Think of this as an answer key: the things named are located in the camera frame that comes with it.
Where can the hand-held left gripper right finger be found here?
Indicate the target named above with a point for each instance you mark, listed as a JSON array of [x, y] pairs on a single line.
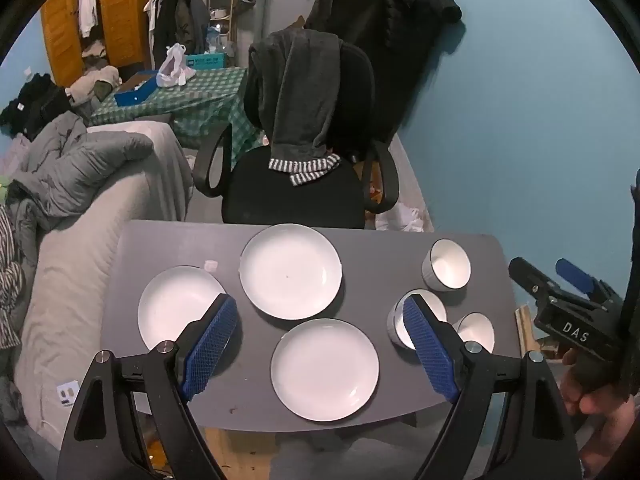
[[430, 350]]

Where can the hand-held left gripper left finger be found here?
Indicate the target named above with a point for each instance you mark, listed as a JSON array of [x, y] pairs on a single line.
[[210, 345]]

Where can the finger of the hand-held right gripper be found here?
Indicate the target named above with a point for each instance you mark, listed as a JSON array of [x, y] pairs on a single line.
[[575, 272], [530, 277]]

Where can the white bowl with wave pattern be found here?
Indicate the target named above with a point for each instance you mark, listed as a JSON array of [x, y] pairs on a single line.
[[396, 320], [450, 267], [477, 332]]

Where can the white plate with black rim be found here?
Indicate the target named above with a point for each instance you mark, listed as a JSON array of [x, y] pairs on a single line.
[[170, 310], [290, 270], [325, 370]]

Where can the person's right forearm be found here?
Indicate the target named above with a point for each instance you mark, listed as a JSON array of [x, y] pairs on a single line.
[[610, 445]]

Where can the person's right hand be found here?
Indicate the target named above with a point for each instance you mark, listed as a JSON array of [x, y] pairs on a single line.
[[595, 405]]

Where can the wooden plank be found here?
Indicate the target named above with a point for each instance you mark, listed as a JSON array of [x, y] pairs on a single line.
[[526, 327]]

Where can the small white scrap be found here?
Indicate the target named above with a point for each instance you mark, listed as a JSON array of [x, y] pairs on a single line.
[[211, 265]]

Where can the white crumpled floor bag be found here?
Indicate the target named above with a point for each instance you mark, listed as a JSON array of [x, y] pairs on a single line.
[[405, 219]]

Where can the grey sofa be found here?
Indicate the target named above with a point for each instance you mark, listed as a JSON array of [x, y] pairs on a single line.
[[90, 260]]

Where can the white fabric label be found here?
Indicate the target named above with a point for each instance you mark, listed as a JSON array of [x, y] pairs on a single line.
[[67, 393]]

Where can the black office chair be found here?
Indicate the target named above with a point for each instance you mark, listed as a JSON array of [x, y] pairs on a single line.
[[295, 195]]

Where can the striped cloth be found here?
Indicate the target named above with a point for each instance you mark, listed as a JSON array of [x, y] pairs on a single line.
[[10, 280]]

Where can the grey puffy duvet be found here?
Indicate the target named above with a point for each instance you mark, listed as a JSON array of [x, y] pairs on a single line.
[[75, 165]]

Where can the green checkered tablecloth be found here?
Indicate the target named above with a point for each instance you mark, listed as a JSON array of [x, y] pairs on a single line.
[[200, 95]]

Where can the blue flat box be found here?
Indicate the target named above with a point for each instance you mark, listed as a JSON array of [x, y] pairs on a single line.
[[135, 95]]

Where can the grey sweater with striped cuffs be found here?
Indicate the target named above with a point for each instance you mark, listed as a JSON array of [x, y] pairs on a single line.
[[300, 90]]

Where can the white plastic bag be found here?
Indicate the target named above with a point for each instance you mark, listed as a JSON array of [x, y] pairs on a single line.
[[170, 72]]

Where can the black hanging coats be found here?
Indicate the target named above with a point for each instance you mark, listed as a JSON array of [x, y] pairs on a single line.
[[390, 35]]

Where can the teal storage crate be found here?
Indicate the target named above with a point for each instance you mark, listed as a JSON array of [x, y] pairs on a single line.
[[205, 61]]

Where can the beige clothes pile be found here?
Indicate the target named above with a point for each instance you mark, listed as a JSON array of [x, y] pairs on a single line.
[[92, 85]]

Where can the black clothes pile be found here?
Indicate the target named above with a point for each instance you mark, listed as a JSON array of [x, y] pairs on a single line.
[[35, 100]]

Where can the clothes rack with dark clothes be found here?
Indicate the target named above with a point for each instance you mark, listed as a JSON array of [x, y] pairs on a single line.
[[175, 20]]

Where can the wooden shelf unit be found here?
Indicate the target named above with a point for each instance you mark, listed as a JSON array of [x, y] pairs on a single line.
[[220, 5]]

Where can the orange wooden wardrobe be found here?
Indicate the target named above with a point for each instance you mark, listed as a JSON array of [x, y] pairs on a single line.
[[117, 15]]

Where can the white hanging shirt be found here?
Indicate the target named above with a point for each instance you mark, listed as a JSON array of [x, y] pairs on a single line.
[[89, 0]]

